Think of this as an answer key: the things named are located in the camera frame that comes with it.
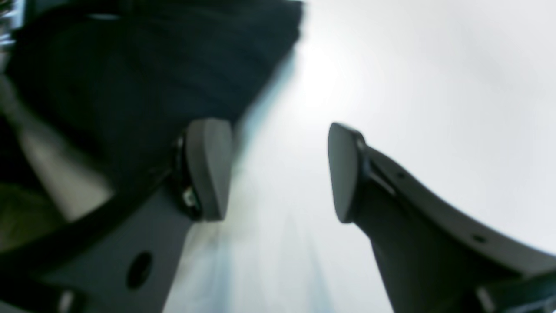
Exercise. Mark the black t-shirt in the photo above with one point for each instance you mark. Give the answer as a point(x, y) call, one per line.
point(121, 79)

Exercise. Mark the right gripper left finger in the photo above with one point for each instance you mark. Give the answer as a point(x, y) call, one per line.
point(121, 257)

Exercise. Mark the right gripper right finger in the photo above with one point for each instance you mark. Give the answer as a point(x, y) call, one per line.
point(432, 257)

